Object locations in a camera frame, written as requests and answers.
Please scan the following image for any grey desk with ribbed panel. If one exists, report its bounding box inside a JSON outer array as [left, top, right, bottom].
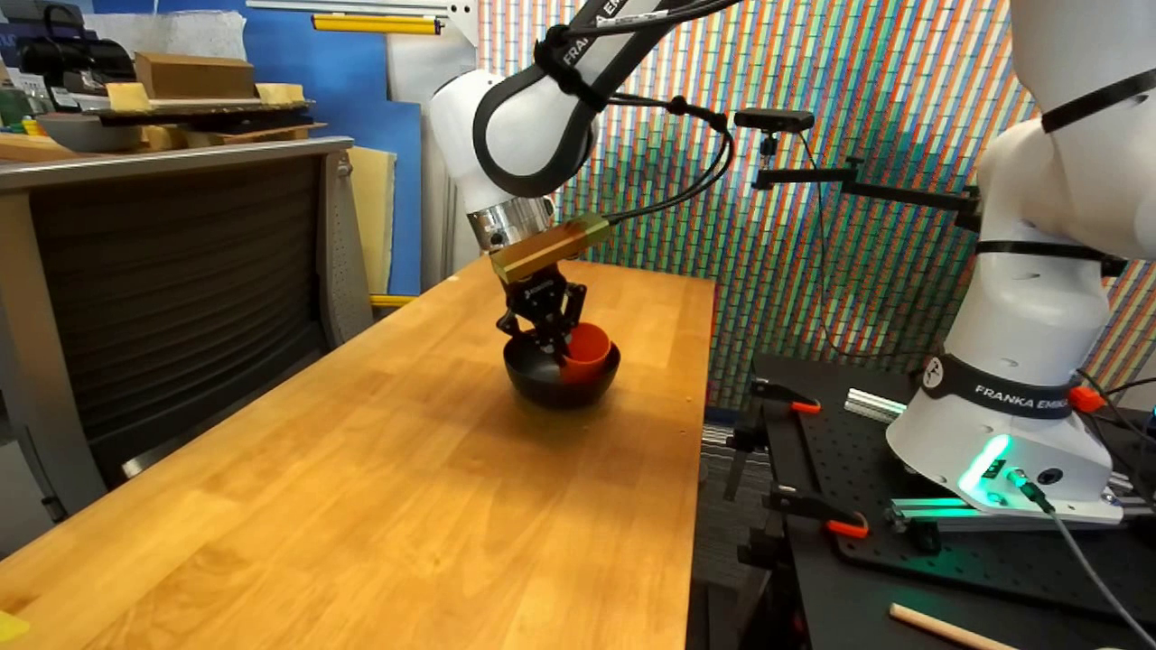
[[0, 133, 378, 525]]

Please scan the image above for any wooden dowel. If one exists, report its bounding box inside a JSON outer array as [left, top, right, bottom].
[[884, 599, 1023, 650]]

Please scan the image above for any yellow bar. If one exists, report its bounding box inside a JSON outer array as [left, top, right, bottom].
[[312, 12, 445, 41]]

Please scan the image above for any silver aluminium rail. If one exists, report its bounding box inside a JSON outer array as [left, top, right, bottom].
[[840, 383, 911, 425]]

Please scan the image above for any black flat tray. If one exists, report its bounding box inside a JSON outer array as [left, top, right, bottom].
[[93, 103, 317, 133]]

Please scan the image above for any iridescent striped backdrop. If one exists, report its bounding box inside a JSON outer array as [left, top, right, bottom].
[[471, 0, 1156, 416]]

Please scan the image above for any blue board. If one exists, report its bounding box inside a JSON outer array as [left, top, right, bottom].
[[236, 0, 435, 299]]

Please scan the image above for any orange handled black clamp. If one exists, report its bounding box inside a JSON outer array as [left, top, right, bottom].
[[748, 376, 826, 422], [765, 482, 874, 549]]

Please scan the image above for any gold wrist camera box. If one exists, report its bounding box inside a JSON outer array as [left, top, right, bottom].
[[488, 212, 618, 290]]

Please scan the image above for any brown wooden box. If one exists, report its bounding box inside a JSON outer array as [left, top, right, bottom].
[[130, 50, 264, 105]]

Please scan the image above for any grey base cable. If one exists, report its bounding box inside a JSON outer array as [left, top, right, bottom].
[[1041, 499, 1156, 650]]

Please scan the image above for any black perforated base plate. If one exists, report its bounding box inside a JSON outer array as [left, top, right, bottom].
[[719, 351, 1156, 650]]

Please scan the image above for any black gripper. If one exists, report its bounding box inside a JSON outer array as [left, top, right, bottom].
[[496, 265, 594, 370]]

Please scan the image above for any black bowl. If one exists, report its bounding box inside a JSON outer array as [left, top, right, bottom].
[[500, 328, 625, 413]]

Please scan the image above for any black camera on stand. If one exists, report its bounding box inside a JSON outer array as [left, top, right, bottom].
[[730, 105, 820, 138]]

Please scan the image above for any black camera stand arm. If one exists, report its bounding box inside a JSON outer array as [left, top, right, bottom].
[[748, 132, 986, 236]]

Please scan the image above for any beige board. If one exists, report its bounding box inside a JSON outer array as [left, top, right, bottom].
[[348, 146, 401, 299]]

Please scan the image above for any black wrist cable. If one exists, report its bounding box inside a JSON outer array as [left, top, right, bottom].
[[595, 86, 739, 230]]

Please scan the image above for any black bag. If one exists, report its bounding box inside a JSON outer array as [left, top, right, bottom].
[[13, 0, 137, 89]]

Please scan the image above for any orange plastic cup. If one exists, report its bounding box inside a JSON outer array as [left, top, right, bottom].
[[561, 319, 618, 387]]

